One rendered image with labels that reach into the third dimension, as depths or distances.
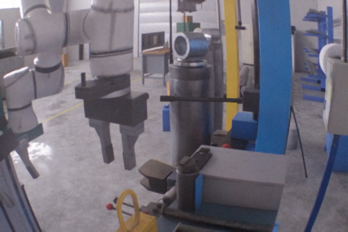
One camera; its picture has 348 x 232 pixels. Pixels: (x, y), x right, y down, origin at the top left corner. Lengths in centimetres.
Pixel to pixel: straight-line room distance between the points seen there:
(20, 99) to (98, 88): 82
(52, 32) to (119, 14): 16
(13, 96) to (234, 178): 99
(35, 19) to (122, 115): 29
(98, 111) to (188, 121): 92
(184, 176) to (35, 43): 64
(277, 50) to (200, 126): 57
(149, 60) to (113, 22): 713
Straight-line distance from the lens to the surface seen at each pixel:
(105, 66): 50
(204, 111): 144
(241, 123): 154
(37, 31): 56
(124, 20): 50
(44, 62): 122
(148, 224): 72
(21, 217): 167
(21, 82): 124
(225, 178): 99
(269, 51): 125
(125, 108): 51
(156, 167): 145
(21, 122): 127
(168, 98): 124
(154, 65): 755
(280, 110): 129
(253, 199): 101
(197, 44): 139
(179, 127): 146
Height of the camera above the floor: 170
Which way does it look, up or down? 18 degrees down
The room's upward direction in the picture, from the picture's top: 1 degrees counter-clockwise
